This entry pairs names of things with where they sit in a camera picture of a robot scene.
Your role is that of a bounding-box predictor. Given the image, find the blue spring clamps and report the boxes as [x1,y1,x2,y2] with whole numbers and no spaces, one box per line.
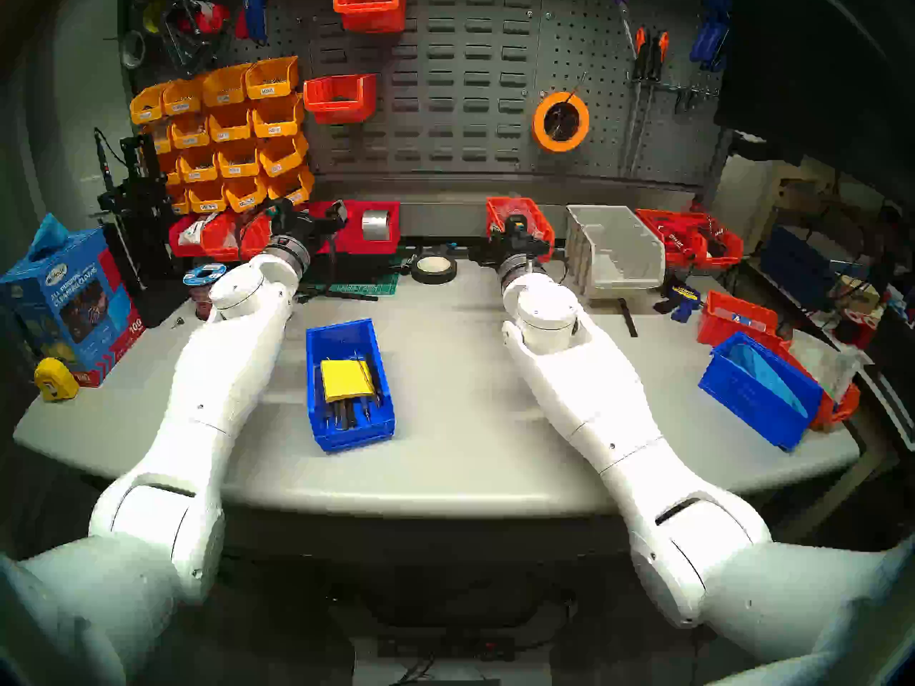
[690,0,731,73]

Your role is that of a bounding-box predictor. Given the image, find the white paper packet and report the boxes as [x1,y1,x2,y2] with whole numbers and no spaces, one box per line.
[788,329,859,399]

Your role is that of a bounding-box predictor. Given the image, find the yellow bin labelled M2.5-5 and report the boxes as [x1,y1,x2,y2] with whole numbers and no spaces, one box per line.
[224,174,271,213]

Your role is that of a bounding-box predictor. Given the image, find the black metal frame stand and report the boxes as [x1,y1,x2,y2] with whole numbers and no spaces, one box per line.
[97,133,190,328]

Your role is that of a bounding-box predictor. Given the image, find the orange-red bin with paper packet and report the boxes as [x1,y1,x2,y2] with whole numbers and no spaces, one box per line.
[779,338,861,432]

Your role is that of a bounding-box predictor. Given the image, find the large white plastic bin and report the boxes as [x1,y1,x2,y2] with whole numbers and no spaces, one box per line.
[565,204,666,297]

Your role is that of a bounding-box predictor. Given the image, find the yellow bin labelled M3-6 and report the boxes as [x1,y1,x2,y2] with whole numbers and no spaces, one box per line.
[259,131,310,178]

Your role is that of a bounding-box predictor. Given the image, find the red hand tool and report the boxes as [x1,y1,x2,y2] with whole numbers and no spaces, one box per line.
[647,217,698,253]

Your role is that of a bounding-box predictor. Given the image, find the brown cardboard box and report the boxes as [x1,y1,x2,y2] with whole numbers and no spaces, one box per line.
[833,276,884,314]

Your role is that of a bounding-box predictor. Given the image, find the yellow bin labelled M3-4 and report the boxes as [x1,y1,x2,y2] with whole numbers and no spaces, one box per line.
[252,94,305,139]

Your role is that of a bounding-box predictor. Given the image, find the black tape roll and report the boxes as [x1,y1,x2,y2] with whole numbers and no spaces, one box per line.
[411,254,458,286]

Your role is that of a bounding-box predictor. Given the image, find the grey pegboard with screwdrivers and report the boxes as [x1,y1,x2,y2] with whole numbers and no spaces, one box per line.
[533,0,733,189]

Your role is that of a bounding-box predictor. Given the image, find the red louvre-hung bin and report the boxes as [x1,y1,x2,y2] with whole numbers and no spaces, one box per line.
[333,0,409,34]
[303,74,377,125]

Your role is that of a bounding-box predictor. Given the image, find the yellow bin labelled M2.5-6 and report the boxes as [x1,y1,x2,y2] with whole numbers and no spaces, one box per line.
[187,179,229,214]

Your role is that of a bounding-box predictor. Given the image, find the blue yellow bar clamp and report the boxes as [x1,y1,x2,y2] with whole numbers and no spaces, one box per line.
[654,274,705,324]

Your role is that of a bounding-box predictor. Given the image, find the black grey vise clamp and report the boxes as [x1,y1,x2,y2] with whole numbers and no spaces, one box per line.
[157,0,233,80]

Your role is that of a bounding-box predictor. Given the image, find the black power strip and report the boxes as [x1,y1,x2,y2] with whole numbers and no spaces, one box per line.
[377,635,517,662]

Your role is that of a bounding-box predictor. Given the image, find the orange tape roll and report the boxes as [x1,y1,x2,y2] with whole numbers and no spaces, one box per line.
[533,91,591,154]

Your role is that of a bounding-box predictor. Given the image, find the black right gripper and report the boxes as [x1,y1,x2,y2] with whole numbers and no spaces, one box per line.
[468,236,553,267]

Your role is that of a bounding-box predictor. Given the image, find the grey pegboard with yellow bins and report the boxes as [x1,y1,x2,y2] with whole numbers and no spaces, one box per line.
[118,0,315,214]

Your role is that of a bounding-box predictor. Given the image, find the black monitor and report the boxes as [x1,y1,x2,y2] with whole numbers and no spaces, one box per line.
[715,0,915,214]

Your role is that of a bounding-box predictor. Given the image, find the yellow bin labelled M3-12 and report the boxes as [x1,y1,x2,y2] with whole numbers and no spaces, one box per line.
[177,145,222,184]

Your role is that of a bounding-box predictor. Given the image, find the red bin with blue label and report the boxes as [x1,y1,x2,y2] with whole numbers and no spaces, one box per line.
[698,290,778,348]

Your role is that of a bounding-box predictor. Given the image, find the yellow notepad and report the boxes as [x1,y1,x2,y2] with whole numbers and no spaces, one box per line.
[320,359,374,403]

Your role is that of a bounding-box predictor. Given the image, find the dark blue crate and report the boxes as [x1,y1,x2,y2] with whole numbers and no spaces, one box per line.
[759,224,851,307]

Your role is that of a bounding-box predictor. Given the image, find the metal tool holder rail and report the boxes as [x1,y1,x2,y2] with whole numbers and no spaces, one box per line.
[628,77,719,98]

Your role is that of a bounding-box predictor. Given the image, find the yellow bin labelled M3X6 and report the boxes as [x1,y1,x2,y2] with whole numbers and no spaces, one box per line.
[244,56,300,100]

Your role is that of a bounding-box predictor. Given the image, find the red bin with white bag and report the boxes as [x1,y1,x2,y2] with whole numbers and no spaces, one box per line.
[169,217,212,258]

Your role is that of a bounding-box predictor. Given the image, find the red bin with red tool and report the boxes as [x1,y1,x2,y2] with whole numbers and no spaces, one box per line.
[635,208,708,269]

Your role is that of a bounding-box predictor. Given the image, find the blue cloth in dispenser box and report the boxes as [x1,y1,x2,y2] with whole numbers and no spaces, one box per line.
[27,213,70,262]

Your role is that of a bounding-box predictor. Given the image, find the yellow bin labelled M3X8 BAD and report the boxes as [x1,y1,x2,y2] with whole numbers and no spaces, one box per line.
[162,77,204,116]

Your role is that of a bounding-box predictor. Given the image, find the orange-red plastic storage bin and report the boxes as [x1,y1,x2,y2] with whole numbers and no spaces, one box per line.
[200,212,244,262]
[238,213,276,260]

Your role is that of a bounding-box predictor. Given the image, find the green cutting mat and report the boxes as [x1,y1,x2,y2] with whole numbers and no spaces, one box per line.
[297,247,407,298]

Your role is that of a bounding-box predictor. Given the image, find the blue handled pliers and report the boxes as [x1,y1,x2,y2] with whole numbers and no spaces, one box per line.
[236,0,276,46]

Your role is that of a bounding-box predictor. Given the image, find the blue bin with hand tools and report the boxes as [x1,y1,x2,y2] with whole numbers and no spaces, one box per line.
[306,318,396,453]

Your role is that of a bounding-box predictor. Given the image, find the folded blue cloth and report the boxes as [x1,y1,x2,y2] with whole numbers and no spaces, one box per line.
[728,344,808,417]

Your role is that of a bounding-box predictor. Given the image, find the small red parts bin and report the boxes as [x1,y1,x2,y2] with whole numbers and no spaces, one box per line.
[486,197,556,262]

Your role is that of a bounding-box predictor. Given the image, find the blue cleaning cloths box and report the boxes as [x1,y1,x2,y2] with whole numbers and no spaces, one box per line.
[0,227,146,387]

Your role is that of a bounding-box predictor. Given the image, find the red bin with wires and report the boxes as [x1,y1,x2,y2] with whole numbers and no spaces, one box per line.
[683,212,744,271]

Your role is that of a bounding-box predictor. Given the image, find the grey louvred wall panel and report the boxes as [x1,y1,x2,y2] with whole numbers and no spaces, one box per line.
[304,0,544,174]

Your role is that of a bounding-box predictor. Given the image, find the red white tape roll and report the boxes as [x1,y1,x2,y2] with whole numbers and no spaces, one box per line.
[175,0,231,36]

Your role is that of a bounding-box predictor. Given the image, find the red wire spool blue label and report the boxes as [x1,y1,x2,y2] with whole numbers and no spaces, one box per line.
[182,263,228,319]

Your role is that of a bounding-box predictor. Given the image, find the orange black handled screwdriver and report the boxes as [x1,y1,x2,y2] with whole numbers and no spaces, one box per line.
[629,29,671,171]
[619,26,650,178]

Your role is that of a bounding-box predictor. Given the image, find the yellow bin labelled M4-0.7X6 HEX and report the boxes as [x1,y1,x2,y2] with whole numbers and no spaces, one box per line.
[267,164,315,207]

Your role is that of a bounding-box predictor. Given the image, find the yellow bin labelled M3-8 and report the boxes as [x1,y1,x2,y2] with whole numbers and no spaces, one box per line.
[217,140,265,179]

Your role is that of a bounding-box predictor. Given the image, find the yellow tape measure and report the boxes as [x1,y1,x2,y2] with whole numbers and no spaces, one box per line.
[34,357,80,402]

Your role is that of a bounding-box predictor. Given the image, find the blue bin with cloth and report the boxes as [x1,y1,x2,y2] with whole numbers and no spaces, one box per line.
[698,332,824,452]

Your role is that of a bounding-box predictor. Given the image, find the yellow bin labelled M4-6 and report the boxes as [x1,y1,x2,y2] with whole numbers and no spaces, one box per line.
[208,102,257,143]

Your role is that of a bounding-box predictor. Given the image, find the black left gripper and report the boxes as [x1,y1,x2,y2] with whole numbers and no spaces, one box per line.
[270,200,350,255]

